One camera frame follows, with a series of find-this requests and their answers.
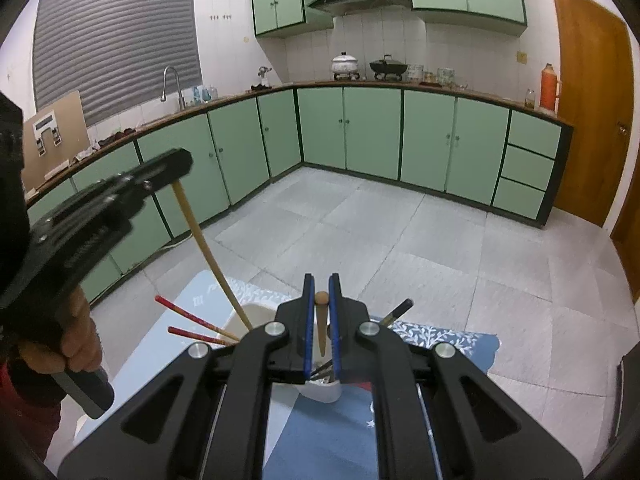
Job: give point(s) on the plain bamboo chopstick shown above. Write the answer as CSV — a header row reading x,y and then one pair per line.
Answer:
x,y
321,302
201,241

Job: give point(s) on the green lower kitchen cabinets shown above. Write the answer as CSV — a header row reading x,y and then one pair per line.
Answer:
x,y
477,151

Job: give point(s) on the cardboard box with fittings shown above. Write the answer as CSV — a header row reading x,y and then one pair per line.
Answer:
x,y
52,138

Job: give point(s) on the red-end bamboo chopstick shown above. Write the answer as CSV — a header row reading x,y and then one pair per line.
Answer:
x,y
220,332
176,331

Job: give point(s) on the white double utensil holder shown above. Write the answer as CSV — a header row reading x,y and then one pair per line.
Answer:
x,y
305,353

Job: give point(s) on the white cooking pot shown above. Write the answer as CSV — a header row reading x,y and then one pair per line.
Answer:
x,y
345,67

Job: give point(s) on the blue table mat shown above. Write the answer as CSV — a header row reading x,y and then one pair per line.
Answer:
x,y
315,431

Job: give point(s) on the grey window blind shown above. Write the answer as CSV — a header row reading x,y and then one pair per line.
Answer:
x,y
116,53

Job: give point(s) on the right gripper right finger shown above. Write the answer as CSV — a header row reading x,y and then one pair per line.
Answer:
x,y
436,414

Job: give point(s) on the black wok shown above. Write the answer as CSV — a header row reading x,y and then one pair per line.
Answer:
x,y
386,68

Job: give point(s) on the orange thermos flask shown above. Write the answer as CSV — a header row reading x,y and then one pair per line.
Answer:
x,y
550,87

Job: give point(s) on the dark glass cabinet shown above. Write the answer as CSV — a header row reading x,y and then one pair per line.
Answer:
x,y
626,411

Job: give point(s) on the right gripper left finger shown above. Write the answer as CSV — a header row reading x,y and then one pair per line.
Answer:
x,y
204,416

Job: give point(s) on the small glass jar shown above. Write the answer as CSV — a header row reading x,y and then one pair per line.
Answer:
x,y
530,99

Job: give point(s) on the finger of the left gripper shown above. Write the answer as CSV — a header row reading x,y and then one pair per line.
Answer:
x,y
159,172

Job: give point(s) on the person left hand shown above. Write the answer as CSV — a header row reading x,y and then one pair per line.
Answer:
x,y
80,347

